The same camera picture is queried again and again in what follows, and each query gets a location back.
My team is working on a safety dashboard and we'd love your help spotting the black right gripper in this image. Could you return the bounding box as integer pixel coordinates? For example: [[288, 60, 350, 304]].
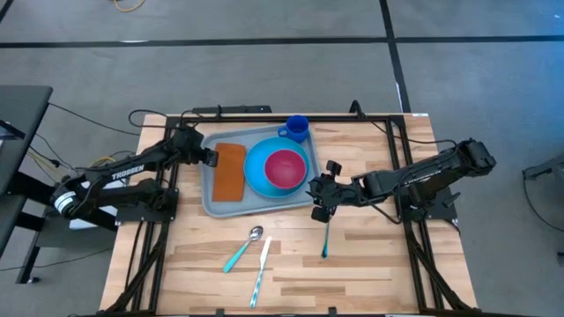
[[308, 160, 360, 224]]

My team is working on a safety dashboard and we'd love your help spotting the pink bowl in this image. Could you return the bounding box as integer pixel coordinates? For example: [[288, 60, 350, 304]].
[[263, 149, 308, 191]]

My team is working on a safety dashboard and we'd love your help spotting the iridescent metal fork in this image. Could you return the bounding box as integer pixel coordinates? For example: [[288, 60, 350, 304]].
[[320, 219, 332, 260]]

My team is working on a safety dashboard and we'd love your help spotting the blue plate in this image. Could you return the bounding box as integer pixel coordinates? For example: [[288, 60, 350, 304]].
[[243, 136, 311, 199]]

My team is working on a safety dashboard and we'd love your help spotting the blue mug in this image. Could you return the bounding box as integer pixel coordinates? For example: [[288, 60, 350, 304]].
[[277, 114, 311, 144]]

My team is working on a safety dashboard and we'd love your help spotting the spoon with teal handle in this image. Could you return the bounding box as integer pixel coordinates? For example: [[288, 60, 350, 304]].
[[222, 225, 265, 275]]

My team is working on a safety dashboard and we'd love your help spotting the grey plastic tray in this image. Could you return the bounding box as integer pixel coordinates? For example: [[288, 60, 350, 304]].
[[200, 122, 323, 219]]

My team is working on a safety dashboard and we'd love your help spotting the black power strip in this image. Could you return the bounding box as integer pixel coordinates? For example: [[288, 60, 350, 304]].
[[191, 105, 273, 116]]

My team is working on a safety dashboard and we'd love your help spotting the black side desk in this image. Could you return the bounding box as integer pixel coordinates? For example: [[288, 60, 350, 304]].
[[0, 85, 55, 285]]

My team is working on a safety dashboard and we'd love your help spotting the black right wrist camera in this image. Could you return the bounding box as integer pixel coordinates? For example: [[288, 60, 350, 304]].
[[325, 178, 353, 203]]

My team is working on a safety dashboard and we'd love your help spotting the black looped cable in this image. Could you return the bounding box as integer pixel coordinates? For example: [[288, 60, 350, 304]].
[[128, 108, 196, 130]]

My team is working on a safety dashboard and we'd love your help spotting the knife with striped teal handle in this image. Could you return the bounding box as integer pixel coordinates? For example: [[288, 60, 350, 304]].
[[249, 235, 273, 310]]

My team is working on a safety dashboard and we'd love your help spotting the yellow floor cable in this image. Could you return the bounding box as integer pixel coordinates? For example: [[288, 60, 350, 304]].
[[26, 149, 116, 178], [113, 0, 147, 13]]

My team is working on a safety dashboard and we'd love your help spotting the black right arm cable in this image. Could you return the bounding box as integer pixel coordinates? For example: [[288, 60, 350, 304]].
[[349, 100, 460, 149]]

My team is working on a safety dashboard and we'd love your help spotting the thin black floor cable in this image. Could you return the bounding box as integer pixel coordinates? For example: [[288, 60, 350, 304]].
[[522, 168, 564, 235], [47, 101, 143, 137]]

